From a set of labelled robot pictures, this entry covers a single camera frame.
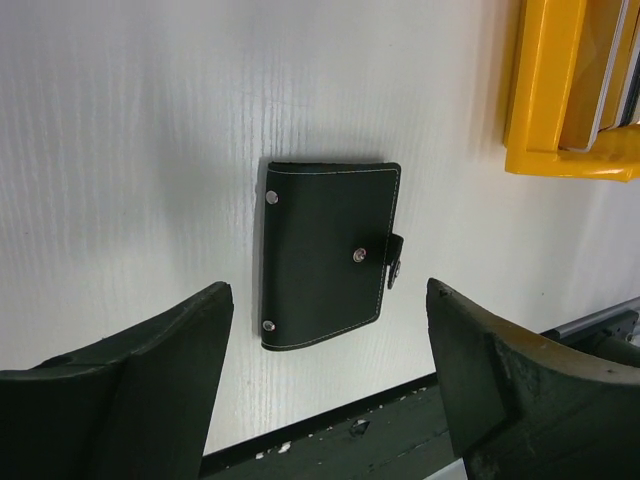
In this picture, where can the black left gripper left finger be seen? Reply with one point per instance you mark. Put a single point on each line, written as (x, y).
(134, 405)

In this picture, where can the stack of cards in bin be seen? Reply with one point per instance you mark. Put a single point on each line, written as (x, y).
(604, 94)

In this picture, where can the black leather card holder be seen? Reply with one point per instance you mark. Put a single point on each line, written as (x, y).
(329, 250)

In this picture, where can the yellow plastic bin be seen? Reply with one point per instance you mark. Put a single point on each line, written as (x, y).
(543, 71)

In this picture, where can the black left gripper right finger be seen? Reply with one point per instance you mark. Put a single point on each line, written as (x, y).
(521, 406)

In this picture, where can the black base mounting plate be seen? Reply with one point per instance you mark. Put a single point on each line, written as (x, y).
(400, 433)

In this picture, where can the aluminium frame rail front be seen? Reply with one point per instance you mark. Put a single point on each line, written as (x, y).
(620, 326)

